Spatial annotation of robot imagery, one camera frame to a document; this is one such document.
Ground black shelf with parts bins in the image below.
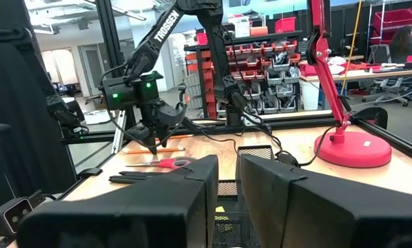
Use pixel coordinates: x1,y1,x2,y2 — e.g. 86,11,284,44
184,30,303,118

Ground wooden background table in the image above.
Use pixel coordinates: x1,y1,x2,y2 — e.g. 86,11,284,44
298,61,412,83

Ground black pen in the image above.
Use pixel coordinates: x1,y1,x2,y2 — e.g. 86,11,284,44
109,178,148,185
119,170,167,177
108,175,152,182

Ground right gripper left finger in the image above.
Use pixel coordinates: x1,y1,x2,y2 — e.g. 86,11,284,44
16,154,220,248

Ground black upright panel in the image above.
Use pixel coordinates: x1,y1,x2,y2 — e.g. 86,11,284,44
0,0,76,214

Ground person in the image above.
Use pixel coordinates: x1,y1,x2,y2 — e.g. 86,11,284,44
388,25,412,110

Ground white waste bin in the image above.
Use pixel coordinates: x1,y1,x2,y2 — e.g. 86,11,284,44
298,79,321,111

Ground white box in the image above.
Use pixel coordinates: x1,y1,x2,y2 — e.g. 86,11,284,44
234,16,251,38

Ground red desk lamp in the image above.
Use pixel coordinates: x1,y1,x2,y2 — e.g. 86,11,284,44
305,0,393,169

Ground red storage crates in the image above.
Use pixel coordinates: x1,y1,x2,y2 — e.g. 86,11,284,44
373,6,412,34

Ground black aluminium table frame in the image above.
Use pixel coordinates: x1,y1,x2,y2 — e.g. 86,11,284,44
59,0,412,180

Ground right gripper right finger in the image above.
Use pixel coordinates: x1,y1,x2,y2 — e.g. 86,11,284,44
240,154,412,248

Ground grey table-level camera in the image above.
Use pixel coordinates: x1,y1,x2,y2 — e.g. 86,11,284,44
0,196,35,238

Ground red storage bin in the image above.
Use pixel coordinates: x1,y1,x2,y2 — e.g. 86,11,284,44
274,17,298,34

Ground red handled scissors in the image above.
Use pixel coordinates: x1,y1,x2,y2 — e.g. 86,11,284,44
125,156,198,170

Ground grey office chair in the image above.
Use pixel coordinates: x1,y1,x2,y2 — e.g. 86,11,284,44
360,43,411,107

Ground yellow cable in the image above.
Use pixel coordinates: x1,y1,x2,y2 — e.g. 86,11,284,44
340,0,364,96

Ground black lamp power cord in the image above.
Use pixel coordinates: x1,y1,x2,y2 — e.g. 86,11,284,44
274,125,338,169

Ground black mesh desk organizer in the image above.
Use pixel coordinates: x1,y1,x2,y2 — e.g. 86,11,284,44
212,144,276,248

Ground yellow-green eraser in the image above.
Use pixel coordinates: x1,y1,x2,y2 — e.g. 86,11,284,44
214,205,227,222

